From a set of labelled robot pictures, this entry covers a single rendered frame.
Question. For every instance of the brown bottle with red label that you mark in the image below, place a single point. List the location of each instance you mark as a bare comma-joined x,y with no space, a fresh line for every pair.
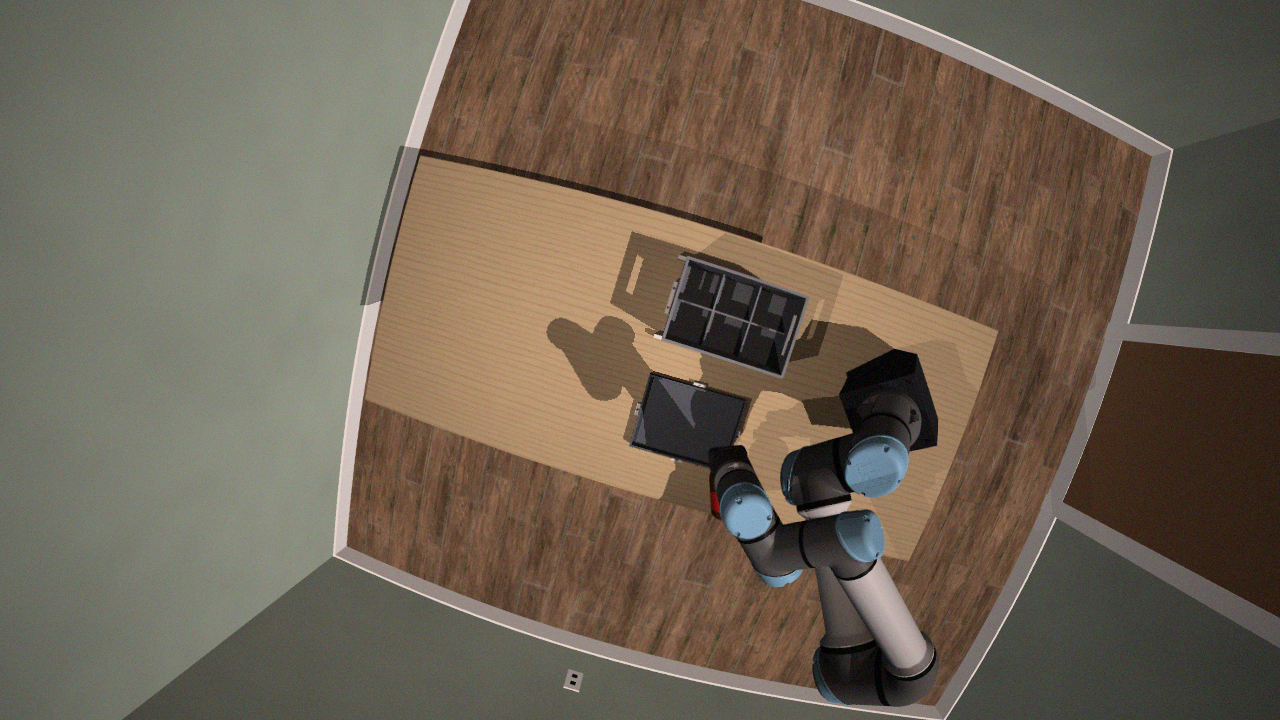
713,498

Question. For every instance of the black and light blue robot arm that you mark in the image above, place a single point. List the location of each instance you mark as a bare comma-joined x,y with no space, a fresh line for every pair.
847,665

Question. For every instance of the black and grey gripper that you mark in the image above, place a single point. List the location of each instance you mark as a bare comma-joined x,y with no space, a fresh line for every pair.
723,462

